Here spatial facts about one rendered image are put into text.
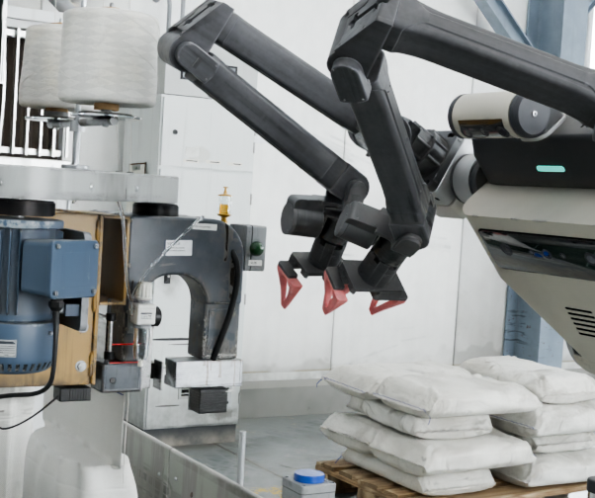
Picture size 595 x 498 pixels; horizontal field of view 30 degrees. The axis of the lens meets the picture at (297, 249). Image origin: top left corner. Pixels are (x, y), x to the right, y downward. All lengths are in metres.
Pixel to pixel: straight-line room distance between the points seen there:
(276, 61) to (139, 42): 0.23
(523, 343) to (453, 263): 0.81
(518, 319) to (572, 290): 6.22
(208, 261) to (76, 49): 0.51
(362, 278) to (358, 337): 5.42
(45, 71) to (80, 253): 0.46
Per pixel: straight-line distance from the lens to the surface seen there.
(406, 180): 1.65
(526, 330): 7.99
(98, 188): 1.91
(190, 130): 5.91
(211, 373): 2.19
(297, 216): 1.90
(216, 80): 1.80
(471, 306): 7.80
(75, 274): 1.79
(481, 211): 1.86
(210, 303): 2.17
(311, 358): 7.10
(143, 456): 3.02
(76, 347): 2.08
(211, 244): 2.15
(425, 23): 1.42
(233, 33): 1.80
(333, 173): 1.90
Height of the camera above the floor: 1.40
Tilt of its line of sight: 3 degrees down
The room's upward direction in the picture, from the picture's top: 4 degrees clockwise
